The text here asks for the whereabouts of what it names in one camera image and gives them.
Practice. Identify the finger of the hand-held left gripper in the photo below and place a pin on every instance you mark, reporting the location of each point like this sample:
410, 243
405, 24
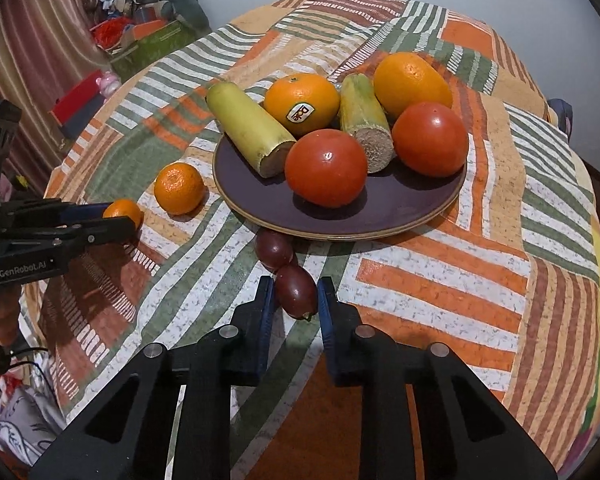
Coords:
87, 211
107, 232

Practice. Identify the red tomato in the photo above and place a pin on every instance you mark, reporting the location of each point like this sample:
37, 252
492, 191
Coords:
326, 167
430, 139

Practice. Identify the orange with sticker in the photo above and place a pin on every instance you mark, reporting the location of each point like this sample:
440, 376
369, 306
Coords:
300, 102

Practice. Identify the red box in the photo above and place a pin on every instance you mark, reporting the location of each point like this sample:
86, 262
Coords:
80, 95

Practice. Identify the pink toy figure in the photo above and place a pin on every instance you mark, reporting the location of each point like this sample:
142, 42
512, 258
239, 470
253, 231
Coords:
108, 83

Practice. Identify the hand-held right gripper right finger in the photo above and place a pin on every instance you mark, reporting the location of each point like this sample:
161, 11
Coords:
326, 325

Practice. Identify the dark red jujube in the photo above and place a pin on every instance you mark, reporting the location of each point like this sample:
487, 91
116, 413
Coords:
274, 250
295, 290

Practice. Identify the striped patchwork tablecloth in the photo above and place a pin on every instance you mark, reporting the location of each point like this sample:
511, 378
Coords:
455, 285

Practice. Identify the person's left hand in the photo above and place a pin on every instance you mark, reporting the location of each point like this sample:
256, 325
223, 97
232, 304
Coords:
6, 320

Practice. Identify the striped brown curtain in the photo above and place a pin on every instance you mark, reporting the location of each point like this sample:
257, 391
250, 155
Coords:
25, 50

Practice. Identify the red plastic bag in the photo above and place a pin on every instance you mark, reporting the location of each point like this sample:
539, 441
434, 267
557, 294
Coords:
110, 32

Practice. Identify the grey plush toy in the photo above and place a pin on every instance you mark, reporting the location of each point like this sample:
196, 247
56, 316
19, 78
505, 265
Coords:
185, 2

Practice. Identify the plain orange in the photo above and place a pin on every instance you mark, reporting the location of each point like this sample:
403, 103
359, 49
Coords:
410, 85

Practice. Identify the green sugarcane piece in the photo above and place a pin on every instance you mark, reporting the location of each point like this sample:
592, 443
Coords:
365, 115

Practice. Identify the green cardboard box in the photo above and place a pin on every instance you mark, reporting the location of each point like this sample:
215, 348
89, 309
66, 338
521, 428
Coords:
155, 55

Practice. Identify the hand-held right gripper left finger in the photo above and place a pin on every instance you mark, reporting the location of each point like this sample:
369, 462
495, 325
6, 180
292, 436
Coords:
266, 325

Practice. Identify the orange box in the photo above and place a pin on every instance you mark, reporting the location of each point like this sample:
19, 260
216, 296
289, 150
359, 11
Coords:
145, 30

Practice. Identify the small mandarin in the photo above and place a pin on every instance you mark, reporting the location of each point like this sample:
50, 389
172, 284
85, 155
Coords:
122, 210

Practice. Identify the yellow sugarcane piece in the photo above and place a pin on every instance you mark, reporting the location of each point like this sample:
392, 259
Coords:
245, 125

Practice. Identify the purple round plate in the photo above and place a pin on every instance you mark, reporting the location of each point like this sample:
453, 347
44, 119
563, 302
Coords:
390, 200

